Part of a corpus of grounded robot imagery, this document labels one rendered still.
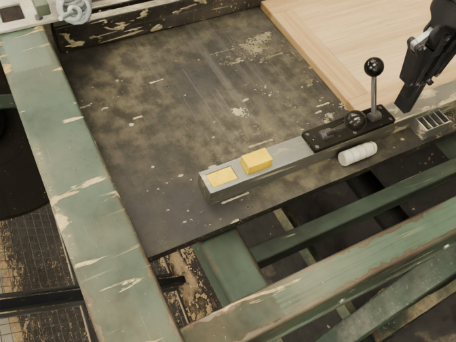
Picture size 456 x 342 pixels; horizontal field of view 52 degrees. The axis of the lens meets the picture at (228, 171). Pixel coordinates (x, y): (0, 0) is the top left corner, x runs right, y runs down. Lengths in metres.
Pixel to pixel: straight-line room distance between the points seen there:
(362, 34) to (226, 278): 0.72
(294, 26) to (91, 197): 0.69
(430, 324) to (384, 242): 1.64
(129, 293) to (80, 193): 0.18
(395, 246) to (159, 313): 0.40
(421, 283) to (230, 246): 0.85
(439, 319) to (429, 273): 0.88
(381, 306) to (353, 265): 0.86
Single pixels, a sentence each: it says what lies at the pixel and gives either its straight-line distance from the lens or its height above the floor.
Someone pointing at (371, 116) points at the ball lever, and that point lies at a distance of 0.98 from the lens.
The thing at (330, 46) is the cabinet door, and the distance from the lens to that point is 1.18.
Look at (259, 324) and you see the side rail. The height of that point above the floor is 1.71.
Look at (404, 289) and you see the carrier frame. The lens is 1.60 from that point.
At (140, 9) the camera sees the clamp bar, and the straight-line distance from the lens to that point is 1.12.
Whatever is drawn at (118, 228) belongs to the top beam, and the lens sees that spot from 0.71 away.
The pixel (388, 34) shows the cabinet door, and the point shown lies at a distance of 1.28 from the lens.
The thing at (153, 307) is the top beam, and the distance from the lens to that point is 0.66.
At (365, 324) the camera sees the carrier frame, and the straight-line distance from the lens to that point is 1.67.
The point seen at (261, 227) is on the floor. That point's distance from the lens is 2.87.
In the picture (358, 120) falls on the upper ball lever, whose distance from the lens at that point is 0.82.
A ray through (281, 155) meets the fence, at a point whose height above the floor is 1.55.
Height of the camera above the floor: 2.26
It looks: 48 degrees down
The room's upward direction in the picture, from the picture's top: 84 degrees counter-clockwise
